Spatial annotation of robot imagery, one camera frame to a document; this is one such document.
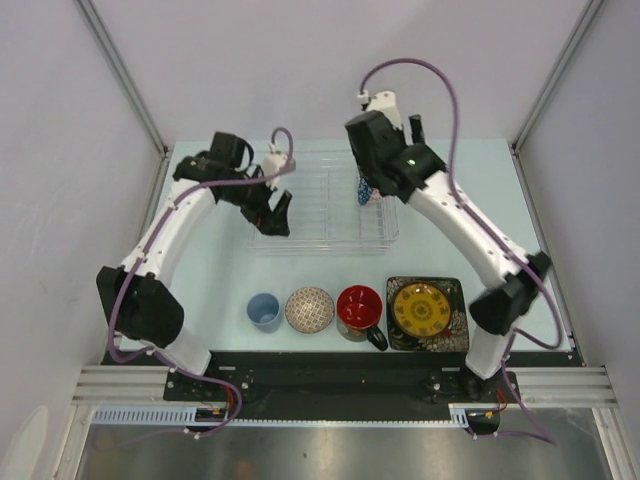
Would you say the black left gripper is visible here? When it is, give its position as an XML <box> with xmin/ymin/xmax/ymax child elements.
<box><xmin>220</xmin><ymin>166</ymin><xmax>292</xmax><ymax>237</ymax></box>

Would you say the blue triangle pattern bowl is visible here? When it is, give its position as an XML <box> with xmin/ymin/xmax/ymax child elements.
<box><xmin>357</xmin><ymin>177</ymin><xmax>382</xmax><ymax>207</ymax></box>

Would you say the brown lattice pattern bowl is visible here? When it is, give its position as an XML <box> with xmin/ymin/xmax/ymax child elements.
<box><xmin>285</xmin><ymin>287</ymin><xmax>335</xmax><ymax>334</ymax></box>

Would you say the black skull mug red inside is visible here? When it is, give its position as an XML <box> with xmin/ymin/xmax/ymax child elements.
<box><xmin>336</xmin><ymin>285</ymin><xmax>389</xmax><ymax>352</ymax></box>

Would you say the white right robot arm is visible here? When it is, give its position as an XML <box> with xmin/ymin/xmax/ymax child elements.
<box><xmin>345</xmin><ymin>111</ymin><xmax>551</xmax><ymax>401</ymax></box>

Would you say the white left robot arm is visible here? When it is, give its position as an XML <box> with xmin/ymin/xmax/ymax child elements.
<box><xmin>96</xmin><ymin>132</ymin><xmax>296</xmax><ymax>400</ymax></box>

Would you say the light blue cup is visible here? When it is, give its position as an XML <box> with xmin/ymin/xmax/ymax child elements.
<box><xmin>246</xmin><ymin>293</ymin><xmax>281</xmax><ymax>333</ymax></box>

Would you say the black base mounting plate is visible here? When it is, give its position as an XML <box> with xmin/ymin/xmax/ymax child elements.
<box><xmin>97</xmin><ymin>352</ymin><xmax>583</xmax><ymax>404</ymax></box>

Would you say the black yellow square plate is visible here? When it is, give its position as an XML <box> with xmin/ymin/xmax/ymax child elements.
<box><xmin>386</xmin><ymin>276</ymin><xmax>470</xmax><ymax>353</ymax></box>

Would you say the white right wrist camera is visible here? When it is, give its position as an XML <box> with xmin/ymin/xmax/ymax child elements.
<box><xmin>357</xmin><ymin>90</ymin><xmax>404</xmax><ymax>131</ymax></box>

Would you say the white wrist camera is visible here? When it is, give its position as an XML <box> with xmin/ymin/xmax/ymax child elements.
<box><xmin>357</xmin><ymin>90</ymin><xmax>404</xmax><ymax>131</ymax></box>
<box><xmin>260</xmin><ymin>143</ymin><xmax>296</xmax><ymax>191</ymax></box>

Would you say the white wire dish rack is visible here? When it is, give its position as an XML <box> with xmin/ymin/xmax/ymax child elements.
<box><xmin>248</xmin><ymin>149</ymin><xmax>399</xmax><ymax>256</ymax></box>

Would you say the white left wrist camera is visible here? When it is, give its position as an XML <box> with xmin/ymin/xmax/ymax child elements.
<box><xmin>260</xmin><ymin>143</ymin><xmax>296</xmax><ymax>191</ymax></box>

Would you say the white slotted cable duct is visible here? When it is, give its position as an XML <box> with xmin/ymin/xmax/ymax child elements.
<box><xmin>92</xmin><ymin>405</ymin><xmax>232</xmax><ymax>426</ymax></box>

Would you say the aluminium frame rail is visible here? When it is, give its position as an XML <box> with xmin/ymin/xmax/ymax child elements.
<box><xmin>73</xmin><ymin>0</ymin><xmax>168</xmax><ymax>158</ymax></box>

